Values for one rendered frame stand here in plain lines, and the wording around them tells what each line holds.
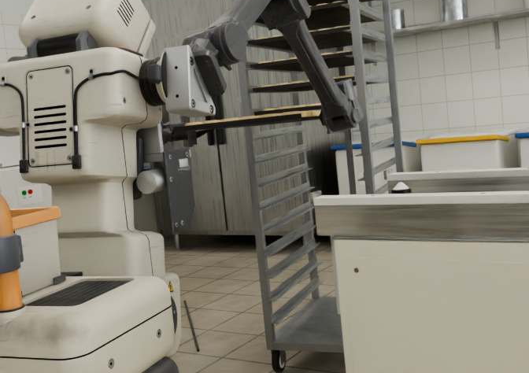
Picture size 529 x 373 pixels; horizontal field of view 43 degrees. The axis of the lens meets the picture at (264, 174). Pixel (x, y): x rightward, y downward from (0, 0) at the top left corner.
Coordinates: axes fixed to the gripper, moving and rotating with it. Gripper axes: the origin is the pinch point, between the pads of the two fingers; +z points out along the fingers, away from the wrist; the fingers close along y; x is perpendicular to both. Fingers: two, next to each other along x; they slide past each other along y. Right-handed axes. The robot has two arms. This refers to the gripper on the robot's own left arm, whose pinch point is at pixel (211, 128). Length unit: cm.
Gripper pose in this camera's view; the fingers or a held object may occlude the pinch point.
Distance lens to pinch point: 224.2
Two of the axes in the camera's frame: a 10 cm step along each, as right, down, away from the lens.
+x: 4.0, 0.5, -9.1
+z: 9.1, -1.2, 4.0
